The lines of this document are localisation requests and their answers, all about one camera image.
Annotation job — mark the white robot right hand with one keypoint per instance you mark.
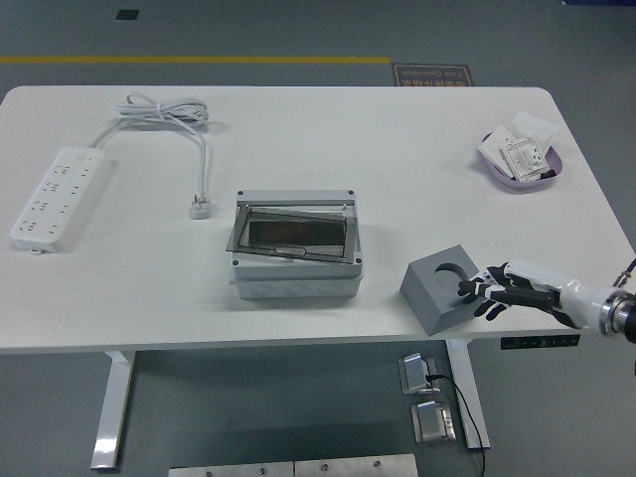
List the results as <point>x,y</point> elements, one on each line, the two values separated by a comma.
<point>576,298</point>

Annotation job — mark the grey block battery holder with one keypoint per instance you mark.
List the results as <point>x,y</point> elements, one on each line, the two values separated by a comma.
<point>427,293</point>

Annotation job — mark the smoky transparent box lid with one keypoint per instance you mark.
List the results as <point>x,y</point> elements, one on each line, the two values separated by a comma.
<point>236,238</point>

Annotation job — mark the grey plastic junction box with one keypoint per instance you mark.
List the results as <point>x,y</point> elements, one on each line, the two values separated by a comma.
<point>293,283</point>

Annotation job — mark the black table control panel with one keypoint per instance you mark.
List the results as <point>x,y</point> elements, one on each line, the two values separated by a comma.
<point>539,342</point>

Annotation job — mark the purple plastic tray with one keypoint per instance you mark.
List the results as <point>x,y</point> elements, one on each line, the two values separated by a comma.
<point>517,186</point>

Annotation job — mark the small black part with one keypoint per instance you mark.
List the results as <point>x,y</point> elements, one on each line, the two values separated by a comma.
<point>548,174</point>

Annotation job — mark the white table leg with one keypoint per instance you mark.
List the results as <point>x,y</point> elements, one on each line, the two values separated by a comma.
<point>111,407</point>
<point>459,358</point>

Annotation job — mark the white printed socket module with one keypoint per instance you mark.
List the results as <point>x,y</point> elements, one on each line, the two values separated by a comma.
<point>522,159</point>

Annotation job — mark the clear plastic packet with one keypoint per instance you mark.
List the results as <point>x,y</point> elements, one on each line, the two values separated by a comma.
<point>534,124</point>

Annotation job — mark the silver foot pedal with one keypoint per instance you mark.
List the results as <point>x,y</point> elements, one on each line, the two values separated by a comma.
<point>429,422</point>
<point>412,372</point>

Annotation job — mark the dark floor sign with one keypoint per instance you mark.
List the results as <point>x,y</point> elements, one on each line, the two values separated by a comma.
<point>432,74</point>

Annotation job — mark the grey metal plate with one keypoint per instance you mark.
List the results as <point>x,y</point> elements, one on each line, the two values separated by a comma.
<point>228,469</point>
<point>358,467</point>

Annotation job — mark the black floor socket cover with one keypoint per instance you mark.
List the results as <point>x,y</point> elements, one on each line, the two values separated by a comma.
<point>127,15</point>

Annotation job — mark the white power strip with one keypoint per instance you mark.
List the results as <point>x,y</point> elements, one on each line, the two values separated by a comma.
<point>54,199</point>

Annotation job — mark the plain white switch plate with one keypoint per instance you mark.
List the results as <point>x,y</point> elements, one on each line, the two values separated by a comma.
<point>494,149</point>

